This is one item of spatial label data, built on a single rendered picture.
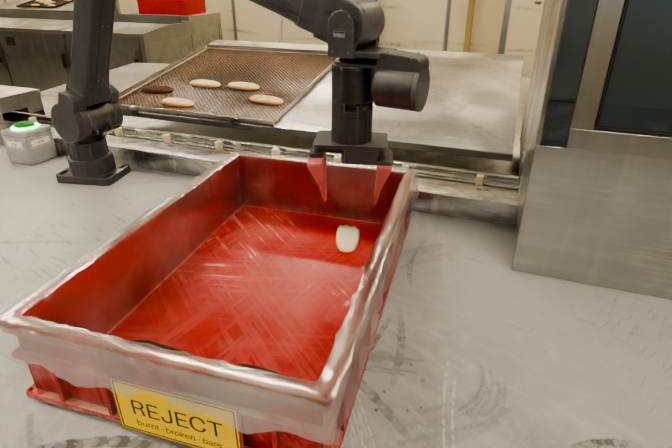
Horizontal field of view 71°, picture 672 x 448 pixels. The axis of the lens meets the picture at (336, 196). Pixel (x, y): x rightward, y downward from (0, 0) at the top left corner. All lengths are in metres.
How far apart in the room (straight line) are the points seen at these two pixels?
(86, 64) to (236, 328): 0.57
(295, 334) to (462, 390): 0.19
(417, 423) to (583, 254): 0.34
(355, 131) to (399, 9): 4.05
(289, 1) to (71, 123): 0.52
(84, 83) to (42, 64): 3.71
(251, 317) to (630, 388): 0.42
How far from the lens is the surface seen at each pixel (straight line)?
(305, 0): 0.63
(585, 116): 0.64
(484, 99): 1.22
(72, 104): 0.99
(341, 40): 0.60
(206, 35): 4.76
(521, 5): 4.25
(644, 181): 0.68
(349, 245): 0.72
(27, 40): 4.74
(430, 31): 4.63
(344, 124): 0.64
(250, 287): 0.65
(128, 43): 3.98
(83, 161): 1.06
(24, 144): 1.22
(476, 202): 0.83
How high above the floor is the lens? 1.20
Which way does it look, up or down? 25 degrees down
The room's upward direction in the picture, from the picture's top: straight up
